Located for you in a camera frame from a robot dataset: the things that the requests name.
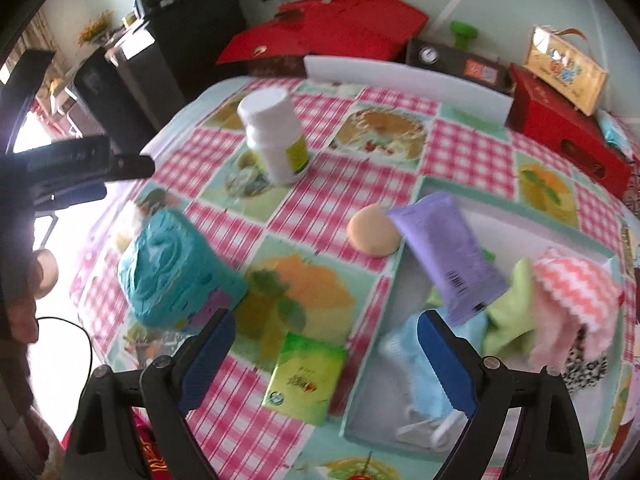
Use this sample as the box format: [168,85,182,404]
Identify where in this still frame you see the pink plaid cartoon tablecloth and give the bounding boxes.
[70,78,637,479]

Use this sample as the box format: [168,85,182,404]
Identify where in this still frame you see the yellow box with handle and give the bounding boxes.
[524,25,608,116]

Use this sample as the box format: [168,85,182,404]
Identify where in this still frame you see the blue face mask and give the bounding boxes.
[378,313,466,452]

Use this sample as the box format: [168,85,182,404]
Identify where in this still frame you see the purple tube package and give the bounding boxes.
[386,192,509,326]

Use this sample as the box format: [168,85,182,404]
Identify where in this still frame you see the white teal-rimmed tray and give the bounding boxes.
[340,177,625,462]

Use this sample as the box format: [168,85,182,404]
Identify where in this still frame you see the black box with label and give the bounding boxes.
[406,38,514,94]

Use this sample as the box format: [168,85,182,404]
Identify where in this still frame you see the black cabinet with monitor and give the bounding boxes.
[73,0,246,154]

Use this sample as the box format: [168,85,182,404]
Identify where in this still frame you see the green cloth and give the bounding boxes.
[465,258,536,360]

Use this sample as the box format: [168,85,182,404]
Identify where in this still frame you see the red flat bag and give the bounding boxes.
[217,0,428,65]

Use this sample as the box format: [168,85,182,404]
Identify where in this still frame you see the large red gift box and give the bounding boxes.
[506,64,631,198]

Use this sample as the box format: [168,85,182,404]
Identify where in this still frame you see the teal toy box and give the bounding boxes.
[117,208,248,334]

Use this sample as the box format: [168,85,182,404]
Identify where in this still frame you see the black white spotted scrunchie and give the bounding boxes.
[562,328,608,394]

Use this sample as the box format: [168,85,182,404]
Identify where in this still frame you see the white pill bottle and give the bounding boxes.
[236,87,311,185]

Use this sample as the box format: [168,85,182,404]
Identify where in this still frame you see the green dumbbell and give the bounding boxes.
[449,21,480,51]

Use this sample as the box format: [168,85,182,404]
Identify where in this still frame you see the pink wavy cloth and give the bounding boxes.
[528,248,624,370]

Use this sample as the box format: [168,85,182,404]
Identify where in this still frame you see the person's left hand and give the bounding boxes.
[8,248,58,344]

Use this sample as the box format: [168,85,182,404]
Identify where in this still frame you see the blue wet wipes pack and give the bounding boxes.
[596,108,634,162]

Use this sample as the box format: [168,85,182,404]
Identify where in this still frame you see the beige powder puff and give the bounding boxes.
[346,204,401,258]

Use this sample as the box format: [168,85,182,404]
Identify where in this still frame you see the white foam board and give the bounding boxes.
[304,55,513,125]

